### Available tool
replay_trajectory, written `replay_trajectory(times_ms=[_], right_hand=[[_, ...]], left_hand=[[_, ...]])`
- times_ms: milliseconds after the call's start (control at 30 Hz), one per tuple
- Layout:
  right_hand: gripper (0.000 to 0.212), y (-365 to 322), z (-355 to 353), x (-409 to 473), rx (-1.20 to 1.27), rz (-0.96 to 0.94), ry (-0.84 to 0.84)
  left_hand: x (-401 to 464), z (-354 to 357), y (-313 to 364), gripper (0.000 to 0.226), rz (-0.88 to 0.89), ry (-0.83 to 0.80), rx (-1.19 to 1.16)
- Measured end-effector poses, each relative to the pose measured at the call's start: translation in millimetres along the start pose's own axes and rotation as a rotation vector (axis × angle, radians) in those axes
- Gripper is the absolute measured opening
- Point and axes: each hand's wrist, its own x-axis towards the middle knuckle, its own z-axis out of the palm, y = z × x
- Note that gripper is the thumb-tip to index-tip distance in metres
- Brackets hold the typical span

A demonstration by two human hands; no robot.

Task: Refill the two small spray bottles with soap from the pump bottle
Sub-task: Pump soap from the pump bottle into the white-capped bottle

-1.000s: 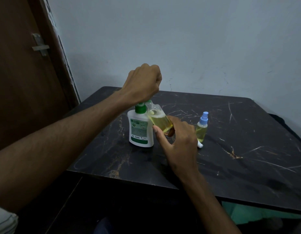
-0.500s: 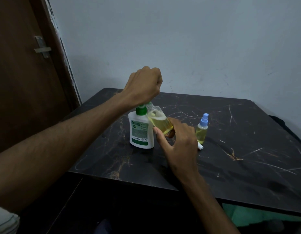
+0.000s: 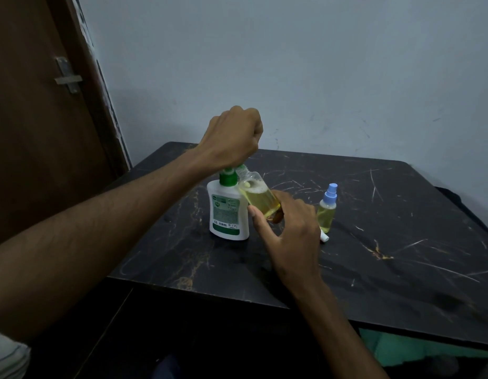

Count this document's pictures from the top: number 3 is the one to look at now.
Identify person's right hand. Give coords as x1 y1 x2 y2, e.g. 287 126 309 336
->
248 189 323 300

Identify person's left hand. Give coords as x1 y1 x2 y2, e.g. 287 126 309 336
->
196 105 264 172

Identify blue spray cap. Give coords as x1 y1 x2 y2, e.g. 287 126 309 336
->
322 183 339 210

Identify small clear bottle white cap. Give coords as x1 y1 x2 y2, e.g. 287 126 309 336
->
235 164 285 225

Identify white green hand sanitizer bottle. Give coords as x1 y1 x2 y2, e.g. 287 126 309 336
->
207 166 251 241

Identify person's left forearm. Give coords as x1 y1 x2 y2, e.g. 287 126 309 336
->
0 147 217 344

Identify person's right forearm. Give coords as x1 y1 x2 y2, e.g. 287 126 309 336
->
297 281 389 379

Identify person's blue trousers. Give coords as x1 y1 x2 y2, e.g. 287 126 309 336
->
153 355 181 379

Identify person's white sleeve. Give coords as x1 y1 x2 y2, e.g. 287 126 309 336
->
0 329 31 379

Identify green cloth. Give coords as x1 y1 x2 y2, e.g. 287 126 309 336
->
359 328 488 367

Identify metal door latch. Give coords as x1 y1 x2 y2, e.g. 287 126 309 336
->
54 56 83 94

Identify brown wooden door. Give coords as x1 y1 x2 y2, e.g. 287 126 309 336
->
0 0 132 249

